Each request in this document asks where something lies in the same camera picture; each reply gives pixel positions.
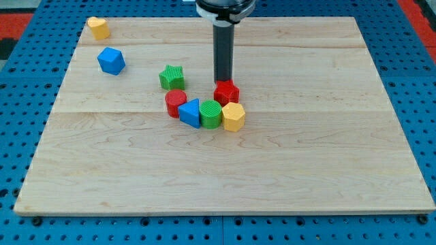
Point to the yellow heart block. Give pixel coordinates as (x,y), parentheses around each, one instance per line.
(99,27)

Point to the green star block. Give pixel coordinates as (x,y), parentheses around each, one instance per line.
(172,78)

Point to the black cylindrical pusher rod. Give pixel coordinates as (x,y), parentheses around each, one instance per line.
(223,49)

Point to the black white robot arm end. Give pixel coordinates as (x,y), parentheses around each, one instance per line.
(224,13)

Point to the yellow hexagon block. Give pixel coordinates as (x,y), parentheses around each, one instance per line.
(233,116)

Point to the green cylinder block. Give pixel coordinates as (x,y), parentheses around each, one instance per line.
(210,114)

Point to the wooden board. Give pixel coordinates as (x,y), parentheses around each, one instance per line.
(320,136)

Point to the red star block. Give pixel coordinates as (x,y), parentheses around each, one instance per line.
(226,92)

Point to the red cylinder block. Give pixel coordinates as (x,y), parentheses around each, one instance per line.
(173,100)

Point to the blue triangle block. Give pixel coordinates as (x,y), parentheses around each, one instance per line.
(189,113)

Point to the blue cube block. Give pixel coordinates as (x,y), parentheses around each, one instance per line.
(111,61)

